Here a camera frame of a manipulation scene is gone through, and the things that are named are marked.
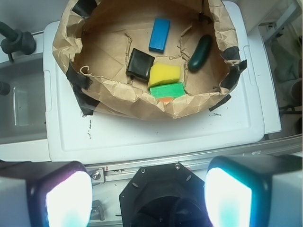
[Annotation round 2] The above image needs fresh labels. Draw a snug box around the aluminium extrusion rail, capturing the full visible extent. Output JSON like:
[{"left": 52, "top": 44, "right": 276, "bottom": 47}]
[{"left": 86, "top": 134, "right": 303, "bottom": 185}]

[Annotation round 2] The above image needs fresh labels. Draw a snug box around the blue rectangular block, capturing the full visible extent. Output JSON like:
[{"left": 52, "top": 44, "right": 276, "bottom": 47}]
[{"left": 149, "top": 18, "right": 170, "bottom": 53}]

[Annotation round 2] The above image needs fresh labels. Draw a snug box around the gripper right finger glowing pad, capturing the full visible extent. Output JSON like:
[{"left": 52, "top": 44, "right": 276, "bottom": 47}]
[{"left": 205, "top": 155, "right": 303, "bottom": 227}]

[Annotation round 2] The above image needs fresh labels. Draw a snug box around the black faucet handle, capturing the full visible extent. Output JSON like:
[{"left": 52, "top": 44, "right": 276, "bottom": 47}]
[{"left": 0, "top": 22, "right": 36, "bottom": 63}]

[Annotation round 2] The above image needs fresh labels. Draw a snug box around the clear plastic container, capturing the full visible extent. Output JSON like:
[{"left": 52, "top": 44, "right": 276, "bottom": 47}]
[{"left": 12, "top": 86, "right": 45, "bottom": 127}]

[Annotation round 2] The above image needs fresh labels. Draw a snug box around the yellow sponge wedge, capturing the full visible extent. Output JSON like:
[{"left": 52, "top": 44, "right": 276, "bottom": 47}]
[{"left": 148, "top": 62, "right": 181, "bottom": 87}]

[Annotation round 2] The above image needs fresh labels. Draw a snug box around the green rectangular block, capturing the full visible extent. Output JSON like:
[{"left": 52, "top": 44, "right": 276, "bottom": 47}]
[{"left": 150, "top": 83, "right": 185, "bottom": 99}]

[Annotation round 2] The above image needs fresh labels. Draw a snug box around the crumpled brown paper bag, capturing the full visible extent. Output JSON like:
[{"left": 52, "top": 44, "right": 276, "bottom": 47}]
[{"left": 53, "top": 0, "right": 247, "bottom": 121}]

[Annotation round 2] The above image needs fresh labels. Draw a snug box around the white plastic bin lid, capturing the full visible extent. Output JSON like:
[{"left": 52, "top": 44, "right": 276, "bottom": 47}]
[{"left": 43, "top": 1, "right": 265, "bottom": 164}]

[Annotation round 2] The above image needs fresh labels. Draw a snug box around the black square block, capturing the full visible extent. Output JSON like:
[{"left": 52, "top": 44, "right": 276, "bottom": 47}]
[{"left": 126, "top": 48, "right": 155, "bottom": 82}]

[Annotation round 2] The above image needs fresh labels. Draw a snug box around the dark green toy cucumber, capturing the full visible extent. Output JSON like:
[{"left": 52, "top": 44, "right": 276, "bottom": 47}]
[{"left": 188, "top": 35, "right": 213, "bottom": 72}]

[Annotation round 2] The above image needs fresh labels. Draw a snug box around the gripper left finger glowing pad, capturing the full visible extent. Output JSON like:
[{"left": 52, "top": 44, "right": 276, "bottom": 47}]
[{"left": 0, "top": 161, "right": 92, "bottom": 227}]

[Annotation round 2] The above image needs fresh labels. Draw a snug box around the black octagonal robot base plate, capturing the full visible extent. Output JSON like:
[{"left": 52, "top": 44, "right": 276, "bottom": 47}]
[{"left": 119, "top": 163, "right": 212, "bottom": 227}]

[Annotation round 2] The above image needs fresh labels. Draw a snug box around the orange toy carrot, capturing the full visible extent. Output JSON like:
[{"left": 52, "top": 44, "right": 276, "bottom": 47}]
[{"left": 157, "top": 97, "right": 174, "bottom": 103}]

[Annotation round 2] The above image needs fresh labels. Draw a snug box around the aluminium corner bracket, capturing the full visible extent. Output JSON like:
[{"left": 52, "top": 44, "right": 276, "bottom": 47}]
[{"left": 90, "top": 200, "right": 105, "bottom": 221}]

